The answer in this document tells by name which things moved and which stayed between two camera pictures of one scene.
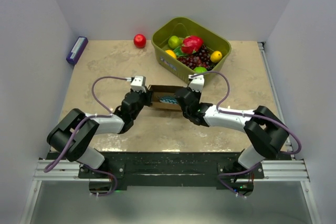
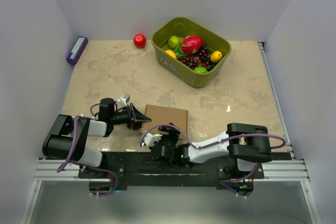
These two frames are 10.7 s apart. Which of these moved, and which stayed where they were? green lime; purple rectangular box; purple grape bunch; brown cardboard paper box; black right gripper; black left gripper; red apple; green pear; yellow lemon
Moved: black left gripper; brown cardboard paper box; black right gripper
Stayed: green pear; purple grape bunch; green lime; red apple; purple rectangular box; yellow lemon
